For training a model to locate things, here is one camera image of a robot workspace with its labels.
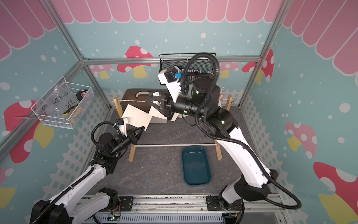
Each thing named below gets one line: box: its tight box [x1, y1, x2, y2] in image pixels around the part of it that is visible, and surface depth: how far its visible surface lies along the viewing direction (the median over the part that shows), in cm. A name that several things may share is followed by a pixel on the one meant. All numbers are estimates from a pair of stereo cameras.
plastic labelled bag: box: [45, 83, 78, 115], surface depth 69 cm
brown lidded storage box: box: [120, 88, 160, 115], surface depth 99 cm
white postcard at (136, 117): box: [121, 103, 152, 132], surface depth 74 cm
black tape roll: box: [75, 89, 89, 101], surface depth 82 cm
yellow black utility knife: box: [62, 103, 79, 116], surface depth 68 cm
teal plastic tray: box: [181, 145, 211, 186], surface depth 90 cm
